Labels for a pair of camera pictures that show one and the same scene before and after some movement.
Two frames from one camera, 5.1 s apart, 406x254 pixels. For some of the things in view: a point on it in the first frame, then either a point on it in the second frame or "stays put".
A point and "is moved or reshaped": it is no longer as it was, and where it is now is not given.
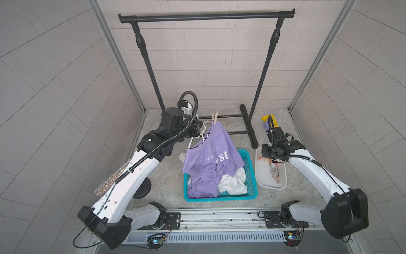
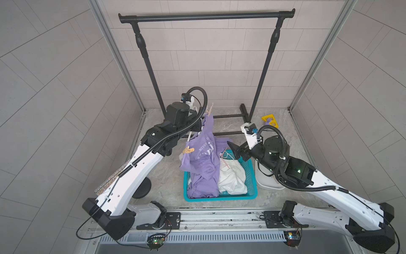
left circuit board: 155,241 stays put
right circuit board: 293,238 stays put
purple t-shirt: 204,164 is moved or reshaped
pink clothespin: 213,117 → 209,111
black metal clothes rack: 280,15 stays put
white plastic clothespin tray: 269,174 stays put
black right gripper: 264,147 → 239,150
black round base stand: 144,189 stays put
